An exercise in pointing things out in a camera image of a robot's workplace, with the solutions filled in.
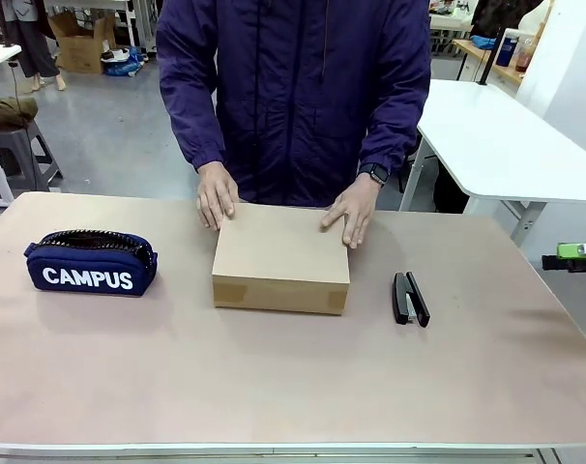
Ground person's left forearm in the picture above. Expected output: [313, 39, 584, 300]
[358, 81, 430, 176]

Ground person in purple jacket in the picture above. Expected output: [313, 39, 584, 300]
[155, 0, 432, 209]

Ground blue plastic bag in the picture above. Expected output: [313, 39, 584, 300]
[102, 45, 148, 78]

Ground black stapler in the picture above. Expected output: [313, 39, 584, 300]
[393, 271, 431, 329]

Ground brown cardboard box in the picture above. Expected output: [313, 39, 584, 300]
[211, 202, 351, 318]

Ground white desk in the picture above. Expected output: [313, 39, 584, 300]
[398, 78, 586, 246]

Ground navy Campus pencil case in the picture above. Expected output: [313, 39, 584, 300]
[22, 229, 160, 299]

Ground black wrist watch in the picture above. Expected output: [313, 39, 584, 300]
[358, 162, 389, 187]

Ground wooden desk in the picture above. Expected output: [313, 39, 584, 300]
[451, 38, 525, 89]

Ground grey plastic stool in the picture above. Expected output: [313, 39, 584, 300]
[0, 120, 65, 192]

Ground person's right hand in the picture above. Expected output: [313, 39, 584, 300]
[195, 160, 240, 232]

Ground white board panel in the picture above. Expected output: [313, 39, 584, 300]
[514, 0, 586, 142]

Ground open brown carton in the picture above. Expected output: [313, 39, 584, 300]
[47, 10, 119, 76]

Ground bottle with red liquid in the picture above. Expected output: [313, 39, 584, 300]
[514, 36, 537, 74]

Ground olive green bag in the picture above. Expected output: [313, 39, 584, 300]
[0, 96, 41, 131]

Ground person's left hand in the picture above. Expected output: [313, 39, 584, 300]
[320, 177, 385, 250]

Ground black pole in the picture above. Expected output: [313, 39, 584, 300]
[476, 26, 510, 88]

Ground blue bottle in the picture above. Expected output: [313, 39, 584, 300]
[495, 28, 517, 69]

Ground person's right forearm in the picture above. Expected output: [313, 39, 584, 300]
[169, 81, 227, 173]

